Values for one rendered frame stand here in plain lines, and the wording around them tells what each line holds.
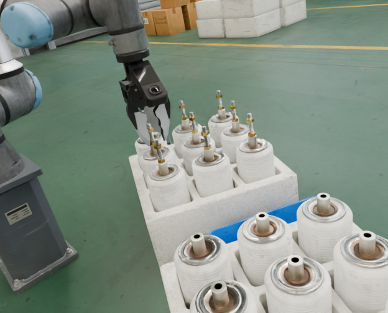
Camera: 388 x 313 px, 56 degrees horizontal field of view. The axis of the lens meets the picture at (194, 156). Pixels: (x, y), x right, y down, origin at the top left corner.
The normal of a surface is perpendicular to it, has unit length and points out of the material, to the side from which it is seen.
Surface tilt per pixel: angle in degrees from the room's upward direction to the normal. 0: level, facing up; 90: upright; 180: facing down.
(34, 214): 90
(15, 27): 90
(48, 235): 90
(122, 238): 0
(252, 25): 90
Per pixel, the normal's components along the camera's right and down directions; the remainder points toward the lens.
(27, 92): 0.92, 0.04
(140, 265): -0.18, -0.87
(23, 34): -0.37, 0.48
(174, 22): 0.63, 0.25
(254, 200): 0.26, 0.40
